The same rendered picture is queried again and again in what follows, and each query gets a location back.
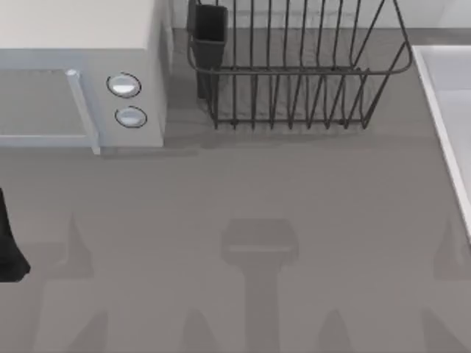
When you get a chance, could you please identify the small silver microwave knob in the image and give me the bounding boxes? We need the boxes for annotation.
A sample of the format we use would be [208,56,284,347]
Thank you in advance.
[114,105,148,129]

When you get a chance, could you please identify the black utensil holder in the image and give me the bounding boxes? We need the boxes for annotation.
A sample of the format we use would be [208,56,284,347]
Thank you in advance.
[187,0,229,99]

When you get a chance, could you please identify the large silver microwave knob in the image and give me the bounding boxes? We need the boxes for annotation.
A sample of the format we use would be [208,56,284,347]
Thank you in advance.
[105,71,143,99]

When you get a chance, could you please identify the microwave oven door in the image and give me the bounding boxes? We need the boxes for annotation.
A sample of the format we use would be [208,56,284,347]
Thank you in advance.
[0,68,91,139]

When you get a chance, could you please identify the pale microwave oven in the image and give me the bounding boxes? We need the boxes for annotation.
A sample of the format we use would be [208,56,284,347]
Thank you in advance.
[0,0,174,155]

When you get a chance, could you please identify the white sink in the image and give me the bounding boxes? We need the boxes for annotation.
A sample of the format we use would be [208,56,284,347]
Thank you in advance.
[411,45,471,246]

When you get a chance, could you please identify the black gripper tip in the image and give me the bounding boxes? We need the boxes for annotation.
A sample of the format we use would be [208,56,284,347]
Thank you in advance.
[0,188,31,284]

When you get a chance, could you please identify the dark wire dish rack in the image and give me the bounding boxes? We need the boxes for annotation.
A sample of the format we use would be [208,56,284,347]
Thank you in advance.
[186,0,413,131]

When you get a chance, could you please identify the pale microwave door handle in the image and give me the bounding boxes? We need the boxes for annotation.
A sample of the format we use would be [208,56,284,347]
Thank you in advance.
[65,68,102,155]

